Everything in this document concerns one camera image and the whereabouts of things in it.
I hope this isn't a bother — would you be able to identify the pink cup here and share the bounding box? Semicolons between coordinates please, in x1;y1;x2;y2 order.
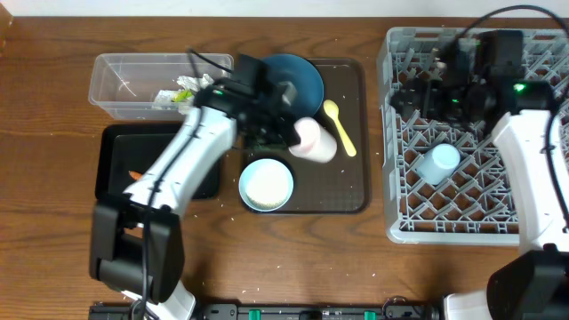
289;117;337;164

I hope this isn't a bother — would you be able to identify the light blue rice bowl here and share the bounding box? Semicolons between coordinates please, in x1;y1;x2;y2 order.
238;158;294;212

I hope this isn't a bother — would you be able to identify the light blue cup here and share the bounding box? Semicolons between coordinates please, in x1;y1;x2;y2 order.
416;143;461;186

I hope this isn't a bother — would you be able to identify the green yellow wrapper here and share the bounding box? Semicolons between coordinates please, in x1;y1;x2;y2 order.
172;90;194;103

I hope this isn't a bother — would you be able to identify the white tissue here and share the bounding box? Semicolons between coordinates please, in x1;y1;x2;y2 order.
151;74;214;115

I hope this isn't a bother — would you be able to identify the orange carrot piece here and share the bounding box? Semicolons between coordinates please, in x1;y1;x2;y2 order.
128;171;142;180

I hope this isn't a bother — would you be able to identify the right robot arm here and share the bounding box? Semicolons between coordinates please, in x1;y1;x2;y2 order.
389;30;568;319

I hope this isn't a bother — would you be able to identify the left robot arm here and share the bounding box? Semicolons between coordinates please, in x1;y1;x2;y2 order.
89;55;300;319

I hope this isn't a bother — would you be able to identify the grey dishwasher rack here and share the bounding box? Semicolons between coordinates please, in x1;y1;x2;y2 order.
377;28;568;246

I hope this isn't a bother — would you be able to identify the dark blue plate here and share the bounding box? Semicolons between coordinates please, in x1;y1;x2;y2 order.
262;53;325;118

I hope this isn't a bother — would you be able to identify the white rice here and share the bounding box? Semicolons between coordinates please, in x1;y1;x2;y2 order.
245;162;289;210

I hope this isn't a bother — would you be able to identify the yellow plastic spoon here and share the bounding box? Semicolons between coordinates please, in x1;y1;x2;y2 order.
323;100;357;157

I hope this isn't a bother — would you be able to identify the brown serving tray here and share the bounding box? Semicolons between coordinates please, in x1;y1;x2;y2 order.
242;58;371;214

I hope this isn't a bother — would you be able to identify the clear plastic bin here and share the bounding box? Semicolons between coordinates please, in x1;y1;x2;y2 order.
88;53;233;121

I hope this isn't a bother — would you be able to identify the black tray bin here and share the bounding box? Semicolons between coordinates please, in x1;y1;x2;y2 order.
94;122;221;204

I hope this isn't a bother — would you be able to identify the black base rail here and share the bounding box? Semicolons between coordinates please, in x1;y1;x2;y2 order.
87;301;445;320

